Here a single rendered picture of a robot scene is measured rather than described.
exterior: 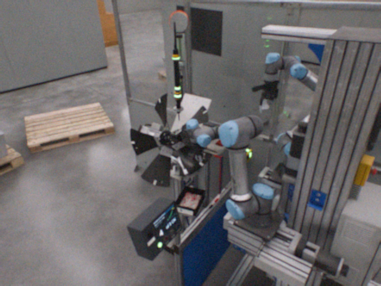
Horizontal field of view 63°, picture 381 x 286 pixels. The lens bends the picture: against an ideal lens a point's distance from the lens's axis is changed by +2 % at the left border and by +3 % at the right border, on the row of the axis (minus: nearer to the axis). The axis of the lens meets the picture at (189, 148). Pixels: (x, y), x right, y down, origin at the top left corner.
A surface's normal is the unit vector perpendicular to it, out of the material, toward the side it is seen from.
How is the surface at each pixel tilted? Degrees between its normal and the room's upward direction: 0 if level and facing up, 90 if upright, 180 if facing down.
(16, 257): 0
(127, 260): 0
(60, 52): 90
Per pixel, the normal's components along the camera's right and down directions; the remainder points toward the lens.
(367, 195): -0.03, -0.84
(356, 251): -0.58, 0.45
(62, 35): 0.68, 0.38
